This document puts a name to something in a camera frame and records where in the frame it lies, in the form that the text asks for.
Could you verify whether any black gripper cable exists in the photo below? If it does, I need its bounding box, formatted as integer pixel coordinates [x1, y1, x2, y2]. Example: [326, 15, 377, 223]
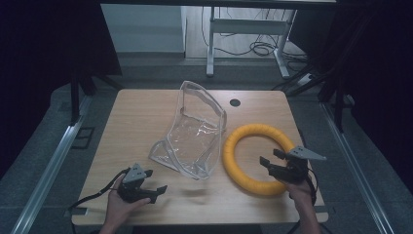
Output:
[305, 167, 319, 207]
[66, 167, 131, 234]

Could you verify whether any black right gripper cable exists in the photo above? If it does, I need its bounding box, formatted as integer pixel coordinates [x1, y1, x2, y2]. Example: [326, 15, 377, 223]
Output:
[305, 167, 319, 207]

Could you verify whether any dark curtain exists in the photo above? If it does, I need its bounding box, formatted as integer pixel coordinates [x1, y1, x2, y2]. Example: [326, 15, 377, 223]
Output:
[0, 0, 124, 180]
[287, 0, 413, 187]

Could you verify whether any black floor outlet frame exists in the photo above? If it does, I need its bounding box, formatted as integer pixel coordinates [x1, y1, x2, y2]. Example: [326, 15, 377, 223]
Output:
[70, 126, 96, 151]

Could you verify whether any person's right hand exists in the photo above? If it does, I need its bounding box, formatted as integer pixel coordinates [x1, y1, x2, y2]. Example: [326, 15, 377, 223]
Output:
[284, 179, 318, 210]

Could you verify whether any black floor cable bundle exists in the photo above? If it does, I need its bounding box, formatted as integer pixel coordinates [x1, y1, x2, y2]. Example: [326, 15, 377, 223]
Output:
[200, 6, 310, 66]

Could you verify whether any aluminium floor rail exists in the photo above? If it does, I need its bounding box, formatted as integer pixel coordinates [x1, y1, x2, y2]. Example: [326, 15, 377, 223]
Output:
[10, 95, 94, 234]
[319, 101, 396, 234]

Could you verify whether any clear plastic bag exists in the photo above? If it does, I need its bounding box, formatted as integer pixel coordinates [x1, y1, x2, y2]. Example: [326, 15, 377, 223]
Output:
[148, 80, 228, 181]

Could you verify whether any white cabinet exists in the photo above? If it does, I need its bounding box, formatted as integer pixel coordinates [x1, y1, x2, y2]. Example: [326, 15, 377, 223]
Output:
[100, 3, 188, 54]

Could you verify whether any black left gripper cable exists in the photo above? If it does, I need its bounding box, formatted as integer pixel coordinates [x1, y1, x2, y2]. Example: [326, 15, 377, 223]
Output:
[66, 167, 131, 234]

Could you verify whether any white-framed desk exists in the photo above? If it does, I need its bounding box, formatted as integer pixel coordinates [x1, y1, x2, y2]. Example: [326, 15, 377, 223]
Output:
[98, 0, 339, 79]

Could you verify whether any black metal stand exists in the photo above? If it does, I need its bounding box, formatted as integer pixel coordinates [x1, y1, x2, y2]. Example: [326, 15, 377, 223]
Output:
[272, 59, 356, 133]
[68, 62, 125, 127]

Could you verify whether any yellow foam ring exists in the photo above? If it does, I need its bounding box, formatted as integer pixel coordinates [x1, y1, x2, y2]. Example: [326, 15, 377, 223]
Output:
[221, 123, 297, 197]

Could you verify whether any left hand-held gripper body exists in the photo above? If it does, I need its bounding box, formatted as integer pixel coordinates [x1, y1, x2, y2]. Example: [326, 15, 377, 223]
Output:
[116, 163, 154, 204]

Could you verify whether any person's left hand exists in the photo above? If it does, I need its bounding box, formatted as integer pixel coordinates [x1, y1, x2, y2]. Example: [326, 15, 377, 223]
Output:
[102, 174, 152, 228]

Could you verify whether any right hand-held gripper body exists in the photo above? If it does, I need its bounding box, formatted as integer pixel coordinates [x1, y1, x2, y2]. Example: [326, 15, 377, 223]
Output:
[268, 145, 327, 185]

